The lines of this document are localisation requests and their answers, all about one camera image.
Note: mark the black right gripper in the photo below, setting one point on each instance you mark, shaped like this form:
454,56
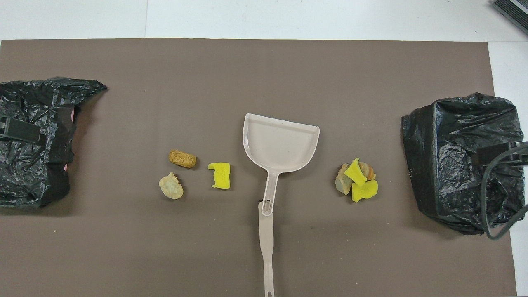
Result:
520,152

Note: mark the pile of yellow scraps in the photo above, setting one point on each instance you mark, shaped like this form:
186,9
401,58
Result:
363,192
355,173

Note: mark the pale cream toy nugget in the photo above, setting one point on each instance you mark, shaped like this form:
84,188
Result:
171,187

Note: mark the golden brown toy nugget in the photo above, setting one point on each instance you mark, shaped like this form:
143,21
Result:
182,159

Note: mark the yellow sponge piece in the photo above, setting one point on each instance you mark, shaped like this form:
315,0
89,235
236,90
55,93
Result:
220,177

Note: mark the beige plastic dustpan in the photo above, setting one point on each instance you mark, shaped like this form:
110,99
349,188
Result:
280,144

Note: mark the black bag lined bin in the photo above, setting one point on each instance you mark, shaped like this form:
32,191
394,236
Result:
37,173
445,165

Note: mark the grey ribbed device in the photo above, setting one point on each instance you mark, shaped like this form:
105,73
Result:
515,10

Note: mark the brown table mat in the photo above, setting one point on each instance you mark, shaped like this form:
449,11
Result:
264,74

